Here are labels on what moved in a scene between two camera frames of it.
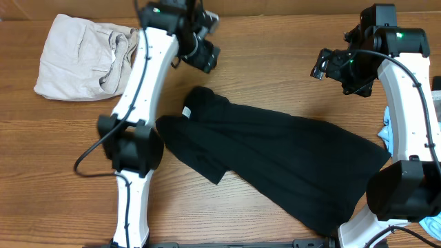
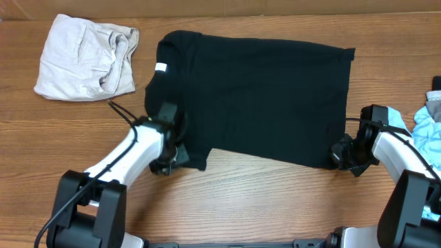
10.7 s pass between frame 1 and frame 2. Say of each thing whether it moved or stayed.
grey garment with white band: stayed
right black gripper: moved
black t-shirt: moved
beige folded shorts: stayed
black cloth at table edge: stayed
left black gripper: moved
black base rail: stayed
